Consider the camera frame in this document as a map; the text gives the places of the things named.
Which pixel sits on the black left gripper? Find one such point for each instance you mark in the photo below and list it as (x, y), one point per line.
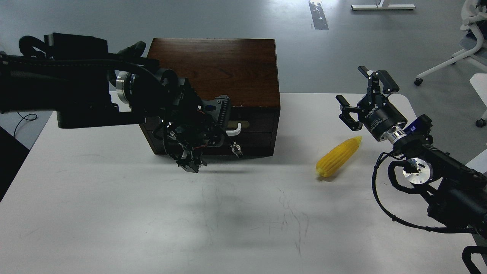
(191, 124)

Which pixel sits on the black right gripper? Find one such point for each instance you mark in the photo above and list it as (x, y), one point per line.
(374, 111)

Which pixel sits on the wooden drawer with white handle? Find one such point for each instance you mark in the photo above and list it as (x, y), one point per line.
(251, 119)

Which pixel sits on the yellow corn cob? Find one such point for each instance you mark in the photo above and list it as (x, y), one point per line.
(337, 157)

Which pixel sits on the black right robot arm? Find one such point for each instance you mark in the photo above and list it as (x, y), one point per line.
(455, 193)

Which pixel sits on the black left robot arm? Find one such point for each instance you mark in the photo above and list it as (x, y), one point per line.
(88, 86)

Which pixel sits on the dark wooden drawer cabinet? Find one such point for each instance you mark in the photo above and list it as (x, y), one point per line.
(244, 69)

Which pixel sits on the grey floor tape strip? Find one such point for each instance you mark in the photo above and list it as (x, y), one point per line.
(318, 15)

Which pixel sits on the white desk base foot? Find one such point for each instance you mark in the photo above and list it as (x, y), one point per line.
(383, 5)

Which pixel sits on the white table edge right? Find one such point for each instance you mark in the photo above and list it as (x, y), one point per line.
(479, 83)

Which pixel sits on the white office chair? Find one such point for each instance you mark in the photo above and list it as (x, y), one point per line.
(473, 44)

